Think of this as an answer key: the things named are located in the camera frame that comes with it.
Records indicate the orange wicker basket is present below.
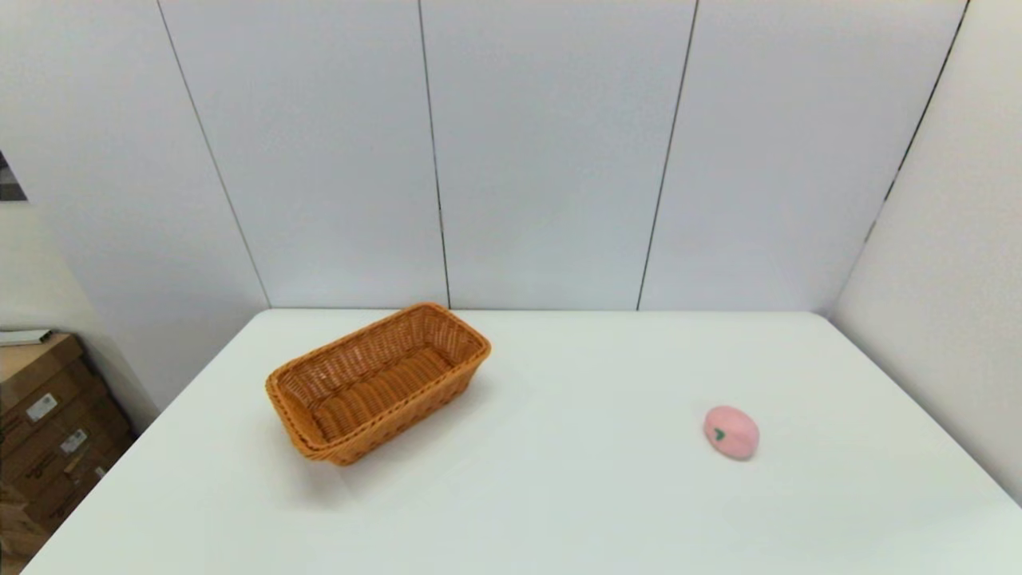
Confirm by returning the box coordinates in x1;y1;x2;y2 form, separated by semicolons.
265;302;492;467

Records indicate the pink toy peach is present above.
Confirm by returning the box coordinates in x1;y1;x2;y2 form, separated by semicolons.
703;405;760;462

